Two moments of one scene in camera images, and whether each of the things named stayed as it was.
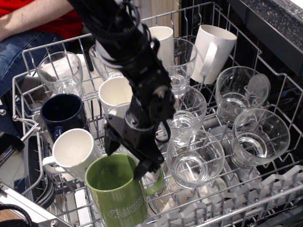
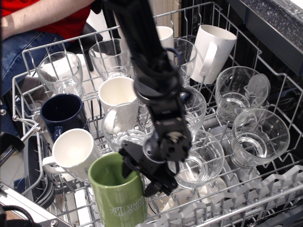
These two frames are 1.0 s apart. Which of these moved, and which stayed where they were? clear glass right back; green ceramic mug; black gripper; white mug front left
Moved: black gripper
Stayed: white mug front left; green ceramic mug; clear glass right back
